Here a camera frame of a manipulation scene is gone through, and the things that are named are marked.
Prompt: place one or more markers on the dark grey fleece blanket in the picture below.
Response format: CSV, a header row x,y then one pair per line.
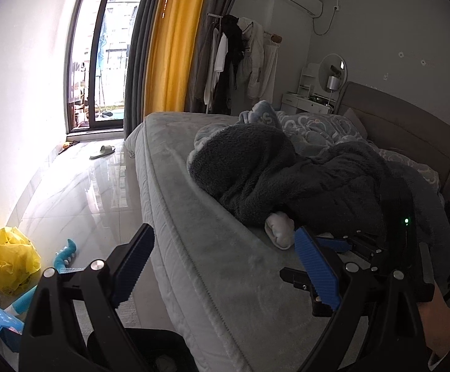
x,y
287,170

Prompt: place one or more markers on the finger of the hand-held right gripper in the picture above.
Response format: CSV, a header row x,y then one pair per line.
x,y
335,244
292,276

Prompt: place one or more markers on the white dressing table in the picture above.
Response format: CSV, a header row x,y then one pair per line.
x,y
302,102

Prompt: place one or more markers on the grey bed mattress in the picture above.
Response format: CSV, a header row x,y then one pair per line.
x,y
209,201

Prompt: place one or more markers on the grey table lamp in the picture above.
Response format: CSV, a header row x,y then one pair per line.
x,y
333,83

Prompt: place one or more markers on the pale hanging towel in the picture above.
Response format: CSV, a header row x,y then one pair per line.
x,y
270,69

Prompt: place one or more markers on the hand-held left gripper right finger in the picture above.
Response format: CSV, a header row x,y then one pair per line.
x,y
318,267

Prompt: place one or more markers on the light patterned bed sheet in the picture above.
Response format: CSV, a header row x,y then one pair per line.
x,y
411,162

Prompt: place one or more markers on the grey pillow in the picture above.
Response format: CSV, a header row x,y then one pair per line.
x,y
354,122

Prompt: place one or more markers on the grey slipper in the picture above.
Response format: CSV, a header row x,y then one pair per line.
x,y
103,151

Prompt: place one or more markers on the light grey curtain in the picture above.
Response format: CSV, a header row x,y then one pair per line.
x,y
209,27

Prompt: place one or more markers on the round white mirror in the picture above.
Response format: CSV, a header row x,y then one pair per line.
x,y
333,64

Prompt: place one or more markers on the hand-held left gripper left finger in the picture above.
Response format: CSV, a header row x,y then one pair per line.
x,y
134,267

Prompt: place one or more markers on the white hanging jacket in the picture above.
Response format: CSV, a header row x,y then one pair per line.
x,y
254,62

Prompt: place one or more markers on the clothes rack rail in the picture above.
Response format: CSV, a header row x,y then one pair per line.
x,y
271,37

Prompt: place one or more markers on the white hanging shirt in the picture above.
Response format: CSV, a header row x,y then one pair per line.
x,y
219,54

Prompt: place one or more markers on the white desktop shelf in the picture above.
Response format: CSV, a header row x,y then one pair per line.
x,y
308,79

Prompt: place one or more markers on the small yellow floor item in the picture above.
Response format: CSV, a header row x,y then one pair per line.
x,y
66,148

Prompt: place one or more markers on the black hanging garment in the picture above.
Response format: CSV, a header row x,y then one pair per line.
x,y
231,54

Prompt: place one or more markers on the dark grey curtain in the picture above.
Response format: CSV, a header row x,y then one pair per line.
x,y
139,46

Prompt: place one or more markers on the yellow curtain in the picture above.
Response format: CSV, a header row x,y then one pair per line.
x,y
174,42

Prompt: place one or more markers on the cream white sock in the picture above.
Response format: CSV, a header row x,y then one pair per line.
x,y
279,230

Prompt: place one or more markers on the yellow plastic bag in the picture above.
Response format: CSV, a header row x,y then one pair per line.
x,y
10,259

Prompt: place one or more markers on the black framed glass door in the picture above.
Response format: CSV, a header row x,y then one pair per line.
x,y
101,46

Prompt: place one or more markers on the teal dinosaur toy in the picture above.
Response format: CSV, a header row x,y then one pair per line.
x,y
64,257

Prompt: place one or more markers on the black trash bin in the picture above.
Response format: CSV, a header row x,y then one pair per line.
x,y
170,341

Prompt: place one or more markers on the grey bed headboard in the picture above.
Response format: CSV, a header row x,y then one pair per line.
x,y
403,124

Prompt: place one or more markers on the person's right hand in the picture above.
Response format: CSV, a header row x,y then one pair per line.
x,y
440,317

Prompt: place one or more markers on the blue patterned duvet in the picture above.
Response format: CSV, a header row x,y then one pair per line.
x,y
314,128

